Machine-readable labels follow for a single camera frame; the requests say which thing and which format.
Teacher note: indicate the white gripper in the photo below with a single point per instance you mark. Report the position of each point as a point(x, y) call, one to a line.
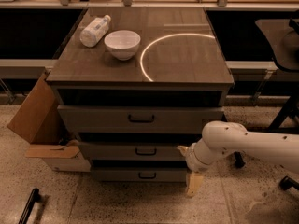
point(194, 160)

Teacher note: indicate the grey drawer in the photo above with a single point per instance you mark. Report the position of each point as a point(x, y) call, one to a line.
point(96, 151)
point(105, 119)
point(118, 174)

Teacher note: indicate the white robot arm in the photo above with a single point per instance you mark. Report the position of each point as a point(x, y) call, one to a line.
point(221, 139)

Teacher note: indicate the grey bottom drawer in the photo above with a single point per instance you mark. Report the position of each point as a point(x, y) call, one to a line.
point(118, 174)

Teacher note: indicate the grey drawer cabinet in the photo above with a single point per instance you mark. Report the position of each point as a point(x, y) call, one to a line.
point(178, 64)

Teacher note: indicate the grey top drawer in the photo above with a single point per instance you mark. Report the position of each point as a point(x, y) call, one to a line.
point(105, 119)

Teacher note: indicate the black stand leg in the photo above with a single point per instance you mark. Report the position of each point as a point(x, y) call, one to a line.
point(290, 109)

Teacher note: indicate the white ceramic bowl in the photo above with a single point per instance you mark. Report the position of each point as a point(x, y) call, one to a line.
point(122, 44)

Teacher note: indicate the brown cardboard box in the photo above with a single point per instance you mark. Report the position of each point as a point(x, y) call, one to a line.
point(40, 125)

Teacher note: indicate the black bar lower left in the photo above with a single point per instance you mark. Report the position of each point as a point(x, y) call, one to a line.
point(33, 198)

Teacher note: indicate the white plastic bottle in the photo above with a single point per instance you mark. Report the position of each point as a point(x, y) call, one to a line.
point(94, 32)

